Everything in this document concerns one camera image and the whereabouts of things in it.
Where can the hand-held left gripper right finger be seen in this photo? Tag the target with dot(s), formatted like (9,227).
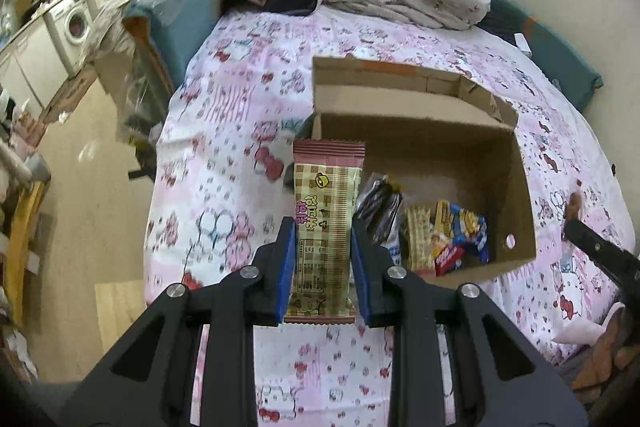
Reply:
(361,277)

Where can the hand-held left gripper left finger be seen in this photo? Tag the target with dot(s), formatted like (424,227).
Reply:
(287,272)

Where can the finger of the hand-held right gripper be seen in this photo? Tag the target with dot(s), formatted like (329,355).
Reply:
(600,252)

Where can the white blue snack packet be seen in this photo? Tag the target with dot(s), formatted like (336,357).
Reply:
(395,252)

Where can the beige checked wafer packet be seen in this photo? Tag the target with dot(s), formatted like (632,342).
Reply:
(419,237)

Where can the dark brown snack packet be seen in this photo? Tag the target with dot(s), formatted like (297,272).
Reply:
(377,207)

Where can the pink beige checked snack bar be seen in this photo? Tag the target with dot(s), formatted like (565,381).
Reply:
(325,207)

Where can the red snack packet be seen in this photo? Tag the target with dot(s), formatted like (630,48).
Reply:
(447,259)

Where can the yellow blue snack packet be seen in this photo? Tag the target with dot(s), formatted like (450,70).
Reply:
(460,222)

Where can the brown cardboard box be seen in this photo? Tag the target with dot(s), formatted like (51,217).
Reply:
(425,142)

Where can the white tissue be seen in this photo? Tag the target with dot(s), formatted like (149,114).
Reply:
(580,332)

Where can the brown cloth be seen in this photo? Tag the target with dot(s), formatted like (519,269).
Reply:
(615,347)

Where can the pink printed blanket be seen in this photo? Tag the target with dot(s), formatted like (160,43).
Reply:
(225,147)

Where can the teal cushion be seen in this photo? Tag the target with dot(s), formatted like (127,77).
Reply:
(555,57)

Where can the small white object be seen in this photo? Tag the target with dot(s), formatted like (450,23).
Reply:
(522,43)

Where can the yellow wooden chair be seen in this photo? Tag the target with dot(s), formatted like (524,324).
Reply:
(20,237)

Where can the teal mattress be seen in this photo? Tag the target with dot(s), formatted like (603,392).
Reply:
(175,22)

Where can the flat cardboard sheet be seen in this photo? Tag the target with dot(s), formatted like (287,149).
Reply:
(70,94)

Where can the white washing machine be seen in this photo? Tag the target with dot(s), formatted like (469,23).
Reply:
(72,27)

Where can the white cabinet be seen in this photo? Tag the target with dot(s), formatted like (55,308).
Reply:
(30,67)

